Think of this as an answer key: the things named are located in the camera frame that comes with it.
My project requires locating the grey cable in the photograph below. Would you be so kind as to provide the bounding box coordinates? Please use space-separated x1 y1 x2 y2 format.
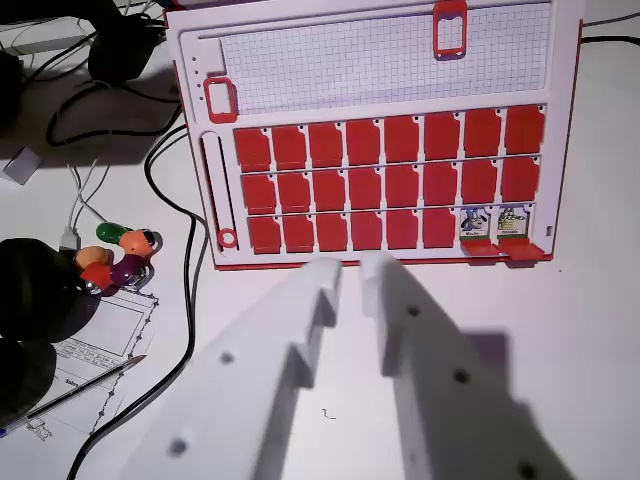
149 130 210 301

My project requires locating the thick black cable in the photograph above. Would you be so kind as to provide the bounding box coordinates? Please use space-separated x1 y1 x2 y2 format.
66 124 197 480

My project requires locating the white power strip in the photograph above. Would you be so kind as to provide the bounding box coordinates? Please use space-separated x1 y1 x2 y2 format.
8 17 99 55

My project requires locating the small white box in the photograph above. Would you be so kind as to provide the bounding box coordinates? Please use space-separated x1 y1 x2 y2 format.
1 147 42 187

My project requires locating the black soft bag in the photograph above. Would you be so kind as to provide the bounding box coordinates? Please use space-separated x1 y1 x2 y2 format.
0 238 102 427

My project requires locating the red and white game board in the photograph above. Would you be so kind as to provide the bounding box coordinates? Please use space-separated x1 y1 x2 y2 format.
163 0 585 272

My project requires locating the ballpoint pen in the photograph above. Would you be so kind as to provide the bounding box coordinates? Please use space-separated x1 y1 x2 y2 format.
0 353 149 439

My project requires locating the mouse picture card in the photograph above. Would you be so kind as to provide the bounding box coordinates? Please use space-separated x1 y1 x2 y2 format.
459 207 489 241

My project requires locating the crocodile picture card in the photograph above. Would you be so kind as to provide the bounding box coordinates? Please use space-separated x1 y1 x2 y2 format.
498 206 529 239

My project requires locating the colourful bead toy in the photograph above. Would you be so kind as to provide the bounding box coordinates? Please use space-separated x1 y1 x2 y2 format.
73 222 164 297

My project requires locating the black power adapter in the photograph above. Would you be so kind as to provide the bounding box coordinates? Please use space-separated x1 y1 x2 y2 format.
85 0 167 84

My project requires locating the thin black cable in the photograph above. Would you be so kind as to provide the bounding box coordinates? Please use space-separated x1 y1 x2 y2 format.
47 79 184 149

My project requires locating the white cable with USB plug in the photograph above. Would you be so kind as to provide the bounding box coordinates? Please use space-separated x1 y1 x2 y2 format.
58 158 112 252

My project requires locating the printed paper sheet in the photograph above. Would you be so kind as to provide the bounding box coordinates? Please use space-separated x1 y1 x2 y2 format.
0 284 161 442

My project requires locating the red board flap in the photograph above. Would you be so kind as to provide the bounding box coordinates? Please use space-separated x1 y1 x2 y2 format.
422 207 458 250
460 238 503 259
498 237 546 264
500 155 543 200
460 158 499 201
423 162 459 206

